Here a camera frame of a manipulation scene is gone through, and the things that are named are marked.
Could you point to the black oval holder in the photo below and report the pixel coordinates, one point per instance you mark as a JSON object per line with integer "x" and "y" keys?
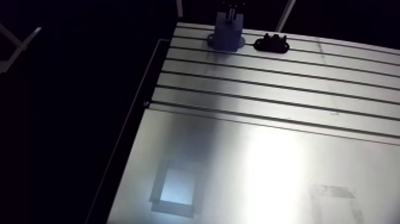
{"x": 271, "y": 45}

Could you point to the dark blue-grey block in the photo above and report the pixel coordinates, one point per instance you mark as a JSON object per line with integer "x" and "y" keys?
{"x": 227, "y": 34}

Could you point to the pale metal post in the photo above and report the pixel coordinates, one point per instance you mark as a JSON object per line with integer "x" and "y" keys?
{"x": 286, "y": 14}
{"x": 179, "y": 7}

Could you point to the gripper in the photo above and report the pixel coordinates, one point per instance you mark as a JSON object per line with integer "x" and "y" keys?
{"x": 233, "y": 3}

